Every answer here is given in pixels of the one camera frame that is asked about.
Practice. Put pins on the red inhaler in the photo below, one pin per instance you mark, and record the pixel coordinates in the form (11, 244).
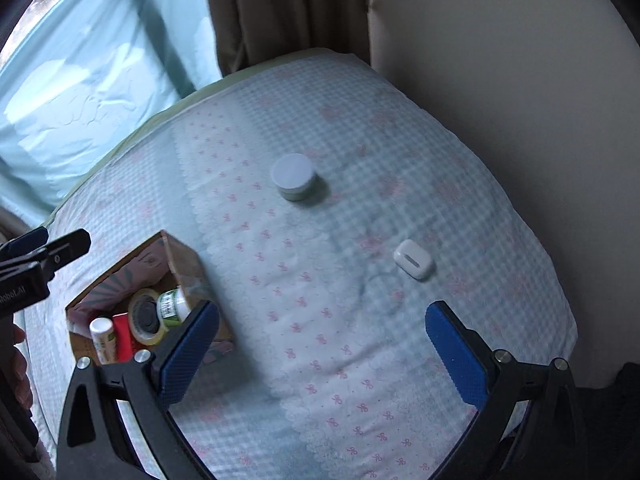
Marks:
(124, 335)

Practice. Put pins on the light blue cloth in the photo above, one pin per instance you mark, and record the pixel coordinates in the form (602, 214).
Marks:
(95, 80)

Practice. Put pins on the checkered bed sheet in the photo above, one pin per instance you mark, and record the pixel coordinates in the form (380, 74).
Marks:
(350, 210)

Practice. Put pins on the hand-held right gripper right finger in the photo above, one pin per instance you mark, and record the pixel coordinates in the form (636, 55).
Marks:
(457, 355)

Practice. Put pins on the white round jar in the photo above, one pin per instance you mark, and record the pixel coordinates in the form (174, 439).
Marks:
(294, 175)

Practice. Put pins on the white tube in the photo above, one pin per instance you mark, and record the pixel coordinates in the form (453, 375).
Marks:
(104, 340)

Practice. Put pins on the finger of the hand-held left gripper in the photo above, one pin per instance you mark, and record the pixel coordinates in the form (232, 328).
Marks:
(25, 241)
(67, 247)

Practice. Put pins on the person's left hand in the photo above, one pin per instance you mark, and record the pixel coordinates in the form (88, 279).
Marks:
(21, 365)

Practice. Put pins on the clear tape roll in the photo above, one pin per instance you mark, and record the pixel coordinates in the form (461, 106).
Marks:
(150, 337)

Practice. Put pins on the green label bottle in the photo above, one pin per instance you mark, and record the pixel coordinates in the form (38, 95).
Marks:
(172, 307)

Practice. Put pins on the white earbuds case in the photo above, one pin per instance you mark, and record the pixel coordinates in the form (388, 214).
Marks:
(412, 259)

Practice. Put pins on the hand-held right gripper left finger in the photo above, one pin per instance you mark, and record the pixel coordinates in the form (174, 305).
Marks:
(187, 355)

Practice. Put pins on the grey-brown curtain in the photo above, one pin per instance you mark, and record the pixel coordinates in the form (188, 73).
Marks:
(280, 10)

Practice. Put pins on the patterned cardboard box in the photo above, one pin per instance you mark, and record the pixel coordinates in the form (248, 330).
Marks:
(190, 270)

